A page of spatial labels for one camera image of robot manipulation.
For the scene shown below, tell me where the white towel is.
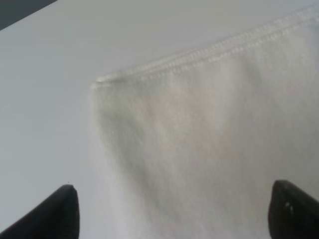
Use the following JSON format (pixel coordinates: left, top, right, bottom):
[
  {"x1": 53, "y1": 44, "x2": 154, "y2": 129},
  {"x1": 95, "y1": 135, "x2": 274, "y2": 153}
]
[{"x1": 93, "y1": 5, "x2": 319, "y2": 239}]

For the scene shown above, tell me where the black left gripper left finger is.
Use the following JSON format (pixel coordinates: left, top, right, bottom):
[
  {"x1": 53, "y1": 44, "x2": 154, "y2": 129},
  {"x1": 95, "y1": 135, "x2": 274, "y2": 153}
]
[{"x1": 0, "y1": 185, "x2": 80, "y2": 239}]

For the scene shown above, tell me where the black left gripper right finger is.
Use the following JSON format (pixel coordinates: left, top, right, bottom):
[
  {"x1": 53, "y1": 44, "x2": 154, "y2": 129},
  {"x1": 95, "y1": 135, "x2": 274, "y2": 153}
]
[{"x1": 268, "y1": 180, "x2": 319, "y2": 239}]

